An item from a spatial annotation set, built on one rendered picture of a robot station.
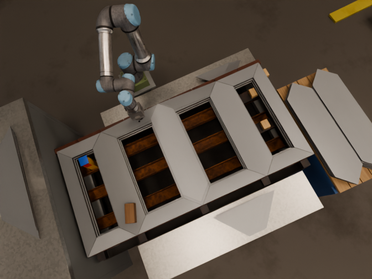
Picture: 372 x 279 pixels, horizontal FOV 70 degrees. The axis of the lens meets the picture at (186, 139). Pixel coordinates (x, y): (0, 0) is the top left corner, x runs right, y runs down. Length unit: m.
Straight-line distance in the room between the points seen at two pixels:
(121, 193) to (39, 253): 0.55
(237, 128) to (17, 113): 1.46
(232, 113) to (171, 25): 1.80
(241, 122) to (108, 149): 0.92
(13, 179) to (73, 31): 2.24
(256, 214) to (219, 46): 1.98
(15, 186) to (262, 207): 1.53
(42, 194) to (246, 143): 1.29
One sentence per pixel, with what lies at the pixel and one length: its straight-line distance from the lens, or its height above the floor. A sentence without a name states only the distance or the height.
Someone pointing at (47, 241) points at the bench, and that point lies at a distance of 1.79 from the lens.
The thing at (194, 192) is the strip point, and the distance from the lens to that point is 1.71.
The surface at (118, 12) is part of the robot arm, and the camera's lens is 1.66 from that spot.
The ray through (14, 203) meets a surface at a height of 1.07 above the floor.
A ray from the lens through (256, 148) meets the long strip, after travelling 1.78.
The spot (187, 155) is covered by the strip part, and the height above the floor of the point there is 0.87.
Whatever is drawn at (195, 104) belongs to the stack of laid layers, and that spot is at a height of 0.85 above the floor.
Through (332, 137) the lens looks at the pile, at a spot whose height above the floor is 0.85.
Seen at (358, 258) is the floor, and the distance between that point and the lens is 2.87.
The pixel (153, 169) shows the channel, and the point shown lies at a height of 0.68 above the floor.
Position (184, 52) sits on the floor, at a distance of 3.13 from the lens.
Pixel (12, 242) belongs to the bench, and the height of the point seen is 1.05.
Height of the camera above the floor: 2.57
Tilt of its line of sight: 73 degrees down
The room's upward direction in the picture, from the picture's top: 19 degrees counter-clockwise
